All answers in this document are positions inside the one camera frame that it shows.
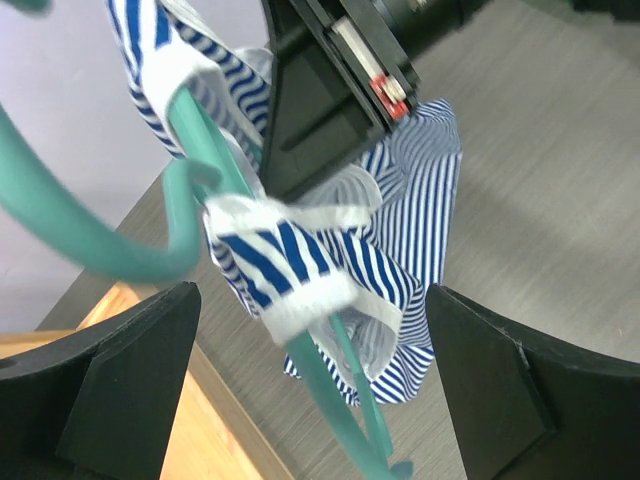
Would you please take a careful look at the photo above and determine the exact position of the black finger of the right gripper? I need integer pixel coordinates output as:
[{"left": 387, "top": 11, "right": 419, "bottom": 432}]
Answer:
[{"left": 260, "top": 29, "right": 387, "bottom": 200}]

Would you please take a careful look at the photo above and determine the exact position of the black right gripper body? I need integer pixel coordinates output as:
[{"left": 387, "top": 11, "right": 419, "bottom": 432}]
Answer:
[{"left": 262, "top": 0, "right": 491, "bottom": 124}]

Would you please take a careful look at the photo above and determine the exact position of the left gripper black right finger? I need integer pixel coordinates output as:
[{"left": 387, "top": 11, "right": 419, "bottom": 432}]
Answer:
[{"left": 426, "top": 285, "right": 639, "bottom": 479}]

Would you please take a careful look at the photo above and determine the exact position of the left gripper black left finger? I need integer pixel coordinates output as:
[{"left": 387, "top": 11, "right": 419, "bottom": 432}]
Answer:
[{"left": 1, "top": 282, "right": 201, "bottom": 479}]

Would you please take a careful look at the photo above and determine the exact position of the blue white striped tank top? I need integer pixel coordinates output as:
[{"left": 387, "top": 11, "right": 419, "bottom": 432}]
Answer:
[{"left": 106, "top": 1, "right": 462, "bottom": 406}]

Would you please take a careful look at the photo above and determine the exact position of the wooden tray base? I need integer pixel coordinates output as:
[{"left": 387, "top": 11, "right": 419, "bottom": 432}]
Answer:
[{"left": 1, "top": 283, "right": 294, "bottom": 479}]

